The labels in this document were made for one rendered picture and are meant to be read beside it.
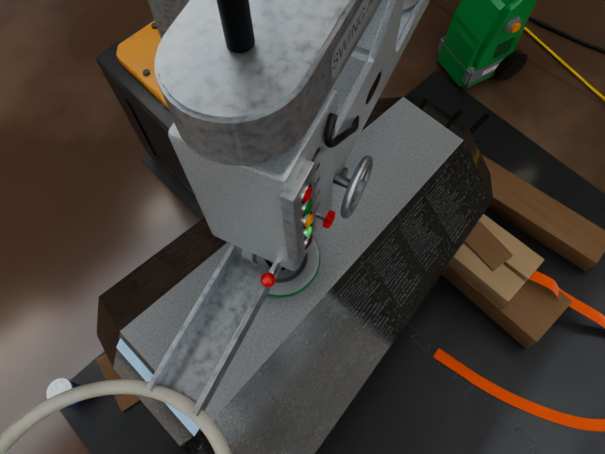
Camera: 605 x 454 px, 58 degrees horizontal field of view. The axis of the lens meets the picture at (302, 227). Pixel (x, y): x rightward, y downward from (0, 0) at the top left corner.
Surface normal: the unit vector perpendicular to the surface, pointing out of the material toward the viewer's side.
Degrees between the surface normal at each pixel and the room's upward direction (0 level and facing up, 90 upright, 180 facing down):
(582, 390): 0
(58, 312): 0
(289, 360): 45
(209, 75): 0
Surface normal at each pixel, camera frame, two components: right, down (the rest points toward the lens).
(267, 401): 0.51, 0.13
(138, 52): -0.03, -0.41
